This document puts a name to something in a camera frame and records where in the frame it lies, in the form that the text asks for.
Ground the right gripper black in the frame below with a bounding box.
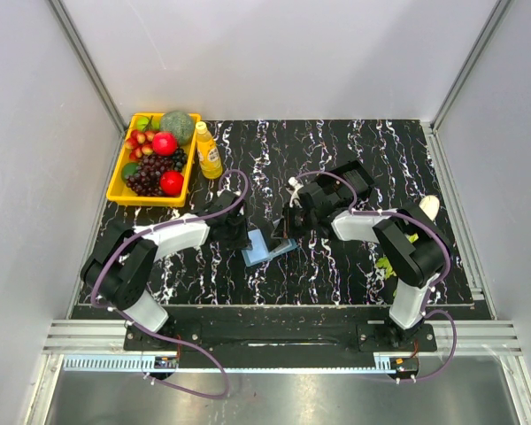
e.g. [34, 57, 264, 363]
[272, 203, 317, 240]

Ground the blue card holder wallet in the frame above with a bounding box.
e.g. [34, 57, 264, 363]
[242, 229, 297, 267]

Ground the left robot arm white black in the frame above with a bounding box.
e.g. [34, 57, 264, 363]
[81, 190, 250, 350]

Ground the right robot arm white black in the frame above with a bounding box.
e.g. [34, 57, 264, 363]
[277, 175, 450, 351]

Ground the yellow juice bottle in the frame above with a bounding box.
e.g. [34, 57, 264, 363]
[195, 121, 223, 180]

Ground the red apple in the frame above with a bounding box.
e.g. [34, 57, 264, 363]
[159, 170, 184, 197]

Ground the dark purple grape bunch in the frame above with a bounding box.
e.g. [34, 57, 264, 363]
[124, 148, 188, 197]

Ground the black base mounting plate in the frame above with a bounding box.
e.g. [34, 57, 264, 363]
[123, 304, 438, 355]

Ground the green melon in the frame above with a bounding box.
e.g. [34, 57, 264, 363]
[159, 111, 196, 146]

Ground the green avocado fruit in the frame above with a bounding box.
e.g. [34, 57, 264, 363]
[120, 162, 139, 182]

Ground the yellow plastic tray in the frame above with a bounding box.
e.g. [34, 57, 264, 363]
[106, 112, 196, 208]

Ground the white celery stalk with leaves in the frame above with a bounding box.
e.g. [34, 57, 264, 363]
[374, 196, 445, 289]

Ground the small red fruit cluster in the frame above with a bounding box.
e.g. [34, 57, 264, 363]
[124, 130, 156, 162]

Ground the green lime fruit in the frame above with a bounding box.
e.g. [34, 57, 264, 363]
[135, 116, 152, 132]

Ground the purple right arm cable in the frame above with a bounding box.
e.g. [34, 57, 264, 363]
[289, 171, 458, 383]

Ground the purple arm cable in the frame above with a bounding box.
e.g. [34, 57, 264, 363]
[89, 169, 250, 398]
[289, 171, 458, 383]

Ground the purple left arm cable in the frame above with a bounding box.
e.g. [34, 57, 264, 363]
[89, 169, 250, 398]

